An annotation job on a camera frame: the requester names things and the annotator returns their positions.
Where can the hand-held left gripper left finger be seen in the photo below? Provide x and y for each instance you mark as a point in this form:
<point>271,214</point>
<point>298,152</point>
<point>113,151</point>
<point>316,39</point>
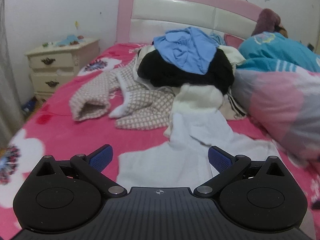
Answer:
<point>101,156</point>

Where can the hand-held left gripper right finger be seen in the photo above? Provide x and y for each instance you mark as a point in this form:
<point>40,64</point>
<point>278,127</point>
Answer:
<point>220,158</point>

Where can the white sweatshirt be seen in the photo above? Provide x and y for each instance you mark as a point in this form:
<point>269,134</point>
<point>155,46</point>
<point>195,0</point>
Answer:
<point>175,165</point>

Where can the cream striped garment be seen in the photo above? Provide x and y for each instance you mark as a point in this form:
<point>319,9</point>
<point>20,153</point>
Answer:
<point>235,107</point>

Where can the checked beige cardigan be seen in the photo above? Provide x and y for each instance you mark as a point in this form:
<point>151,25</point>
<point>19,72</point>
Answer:
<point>147,105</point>

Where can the black garment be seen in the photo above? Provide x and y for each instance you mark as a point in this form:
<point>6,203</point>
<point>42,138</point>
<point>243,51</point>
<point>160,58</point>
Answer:
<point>220,77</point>

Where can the pale pink floral duvet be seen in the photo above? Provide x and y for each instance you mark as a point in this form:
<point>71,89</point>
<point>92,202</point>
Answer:
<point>282,105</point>

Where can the blue plastic item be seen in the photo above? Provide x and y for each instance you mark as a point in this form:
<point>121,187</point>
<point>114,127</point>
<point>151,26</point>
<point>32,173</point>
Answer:
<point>28,105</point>

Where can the cream nightstand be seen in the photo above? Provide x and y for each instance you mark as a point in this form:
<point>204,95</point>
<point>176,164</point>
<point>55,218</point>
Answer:
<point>62,55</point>

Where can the blue shirt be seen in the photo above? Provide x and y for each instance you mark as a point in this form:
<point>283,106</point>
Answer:
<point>187,50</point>

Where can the teal blanket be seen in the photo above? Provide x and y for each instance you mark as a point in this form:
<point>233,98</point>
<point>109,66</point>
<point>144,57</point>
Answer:
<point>275,52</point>

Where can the pink pillow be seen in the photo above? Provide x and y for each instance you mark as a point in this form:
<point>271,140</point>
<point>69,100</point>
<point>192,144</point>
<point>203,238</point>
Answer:
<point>232,39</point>

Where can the light blue knit garment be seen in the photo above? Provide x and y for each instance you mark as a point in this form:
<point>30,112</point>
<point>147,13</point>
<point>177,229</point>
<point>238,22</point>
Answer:
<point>218,38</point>

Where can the teal paper piece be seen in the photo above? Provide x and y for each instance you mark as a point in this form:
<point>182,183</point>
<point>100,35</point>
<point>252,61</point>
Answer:
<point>67,40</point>

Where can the grey curtain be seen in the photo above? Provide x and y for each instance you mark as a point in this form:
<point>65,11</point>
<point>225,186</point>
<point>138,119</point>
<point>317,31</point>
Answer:
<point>7,67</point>

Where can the purple cloth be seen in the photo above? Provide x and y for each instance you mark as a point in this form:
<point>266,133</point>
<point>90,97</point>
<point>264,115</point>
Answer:
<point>267,20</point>

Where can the pink and white headboard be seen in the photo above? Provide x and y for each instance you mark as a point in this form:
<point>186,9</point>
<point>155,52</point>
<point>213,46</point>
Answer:
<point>175,7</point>

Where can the yellow wall sticker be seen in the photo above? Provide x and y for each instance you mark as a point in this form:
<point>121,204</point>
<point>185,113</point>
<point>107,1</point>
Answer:
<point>76,24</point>

